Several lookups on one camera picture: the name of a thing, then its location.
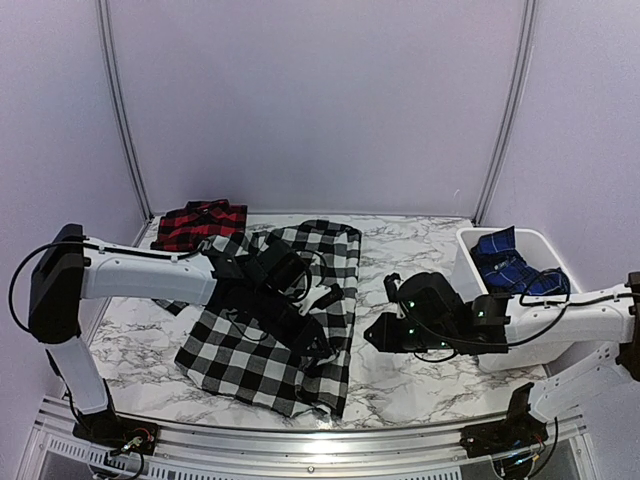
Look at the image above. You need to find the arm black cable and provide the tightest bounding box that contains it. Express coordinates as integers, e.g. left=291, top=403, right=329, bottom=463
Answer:
left=414, top=292, right=631, bottom=364
left=8, top=239, right=91, bottom=334

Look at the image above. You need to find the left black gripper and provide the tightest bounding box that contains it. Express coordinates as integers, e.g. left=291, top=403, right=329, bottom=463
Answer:
left=249, top=284, right=333, bottom=359

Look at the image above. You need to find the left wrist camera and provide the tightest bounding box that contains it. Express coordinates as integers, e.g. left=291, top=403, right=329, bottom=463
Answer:
left=257, top=241, right=344, bottom=316

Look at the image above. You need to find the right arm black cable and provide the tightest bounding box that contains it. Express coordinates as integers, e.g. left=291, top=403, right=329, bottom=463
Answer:
left=414, top=292, right=631, bottom=364

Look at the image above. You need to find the aluminium corner post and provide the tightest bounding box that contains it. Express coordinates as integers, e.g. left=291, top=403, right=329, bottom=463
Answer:
left=95, top=0, right=154, bottom=221
left=472, top=0, right=539, bottom=226

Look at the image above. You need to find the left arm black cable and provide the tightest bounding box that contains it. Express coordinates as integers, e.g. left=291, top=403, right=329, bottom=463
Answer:
left=8, top=239, right=91, bottom=334

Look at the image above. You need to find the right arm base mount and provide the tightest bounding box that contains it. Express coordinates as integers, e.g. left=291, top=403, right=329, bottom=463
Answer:
left=459, top=382, right=549, bottom=458

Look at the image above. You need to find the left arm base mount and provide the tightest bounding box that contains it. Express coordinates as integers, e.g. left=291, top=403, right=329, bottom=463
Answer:
left=73, top=410, right=159, bottom=455

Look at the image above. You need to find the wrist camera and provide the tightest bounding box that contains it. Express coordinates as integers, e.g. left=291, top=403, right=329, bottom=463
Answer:
left=257, top=241, right=344, bottom=316
left=383, top=272, right=465, bottom=326

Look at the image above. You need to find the left aluminium corner post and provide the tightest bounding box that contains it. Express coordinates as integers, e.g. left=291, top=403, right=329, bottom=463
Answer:
left=95, top=0, right=154, bottom=221

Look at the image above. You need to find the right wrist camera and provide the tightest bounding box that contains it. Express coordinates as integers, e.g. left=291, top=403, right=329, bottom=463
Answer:
left=383, top=272, right=465, bottom=326

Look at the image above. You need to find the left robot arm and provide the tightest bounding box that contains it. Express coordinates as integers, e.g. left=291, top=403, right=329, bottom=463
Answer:
left=27, top=224, right=339, bottom=445

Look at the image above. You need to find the white plastic bin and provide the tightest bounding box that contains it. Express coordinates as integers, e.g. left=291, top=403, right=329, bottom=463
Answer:
left=450, top=227, right=574, bottom=374

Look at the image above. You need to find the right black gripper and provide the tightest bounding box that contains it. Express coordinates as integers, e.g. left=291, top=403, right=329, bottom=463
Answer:
left=364, top=312, right=456, bottom=353

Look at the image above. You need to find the black white plaid shirt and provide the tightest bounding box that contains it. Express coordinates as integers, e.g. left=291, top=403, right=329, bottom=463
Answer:
left=174, top=219, right=362, bottom=418

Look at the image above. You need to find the right aluminium corner post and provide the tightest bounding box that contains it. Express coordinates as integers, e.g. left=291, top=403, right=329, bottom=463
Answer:
left=472, top=0, right=539, bottom=226

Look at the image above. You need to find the red black plaid shirt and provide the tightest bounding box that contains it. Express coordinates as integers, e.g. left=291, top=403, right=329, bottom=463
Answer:
left=150, top=199, right=248, bottom=252

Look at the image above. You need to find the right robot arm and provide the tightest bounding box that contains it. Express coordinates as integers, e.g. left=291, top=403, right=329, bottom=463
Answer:
left=364, top=272, right=639, bottom=448

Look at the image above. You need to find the blue plaid shirt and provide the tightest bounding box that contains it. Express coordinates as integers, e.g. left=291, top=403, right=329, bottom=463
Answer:
left=470, top=226, right=571, bottom=296

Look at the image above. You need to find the aluminium front frame rail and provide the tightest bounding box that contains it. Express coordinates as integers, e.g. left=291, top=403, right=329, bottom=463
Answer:
left=19, top=394, right=601, bottom=480

